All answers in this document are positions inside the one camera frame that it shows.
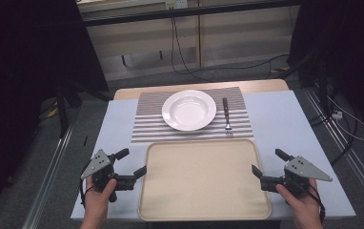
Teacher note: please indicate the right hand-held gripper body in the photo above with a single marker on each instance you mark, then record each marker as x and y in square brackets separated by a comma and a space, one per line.
[300, 170]

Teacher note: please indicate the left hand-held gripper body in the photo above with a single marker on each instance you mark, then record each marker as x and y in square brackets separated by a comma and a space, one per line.
[102, 170]

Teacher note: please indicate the person's left hand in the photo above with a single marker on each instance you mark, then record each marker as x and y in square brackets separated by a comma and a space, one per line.
[96, 203]

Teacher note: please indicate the person's right hand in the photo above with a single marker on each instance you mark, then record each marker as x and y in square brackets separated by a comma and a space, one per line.
[302, 206]

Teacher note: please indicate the pale blue table board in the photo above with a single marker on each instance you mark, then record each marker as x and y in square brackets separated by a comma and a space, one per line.
[281, 127]

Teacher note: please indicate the small black stick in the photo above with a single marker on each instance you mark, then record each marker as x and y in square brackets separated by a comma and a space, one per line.
[85, 140]

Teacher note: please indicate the grey striped placemat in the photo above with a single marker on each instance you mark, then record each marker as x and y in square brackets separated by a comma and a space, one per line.
[148, 127]

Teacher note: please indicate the beige tray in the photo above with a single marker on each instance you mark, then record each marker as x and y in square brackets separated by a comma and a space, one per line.
[202, 181]

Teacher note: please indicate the white power strip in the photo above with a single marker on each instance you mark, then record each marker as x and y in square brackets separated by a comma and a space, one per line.
[337, 114]

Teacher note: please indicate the black metal stand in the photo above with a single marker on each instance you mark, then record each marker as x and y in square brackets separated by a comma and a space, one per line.
[63, 108]

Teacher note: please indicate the white deep plate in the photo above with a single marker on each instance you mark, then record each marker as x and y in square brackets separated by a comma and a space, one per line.
[189, 110]

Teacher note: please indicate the black curtain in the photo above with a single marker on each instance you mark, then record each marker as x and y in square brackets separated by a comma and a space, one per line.
[27, 79]
[345, 47]

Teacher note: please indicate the wooden cabinet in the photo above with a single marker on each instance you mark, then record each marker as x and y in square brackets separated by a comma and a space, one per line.
[234, 38]

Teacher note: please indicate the black crossbar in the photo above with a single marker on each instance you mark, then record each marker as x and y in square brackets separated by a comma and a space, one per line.
[183, 13]

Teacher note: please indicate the metal floor rail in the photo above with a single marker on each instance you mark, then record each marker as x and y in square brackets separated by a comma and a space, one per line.
[48, 178]
[345, 149]

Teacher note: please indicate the white wall socket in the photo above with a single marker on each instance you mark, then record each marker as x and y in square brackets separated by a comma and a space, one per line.
[176, 4]

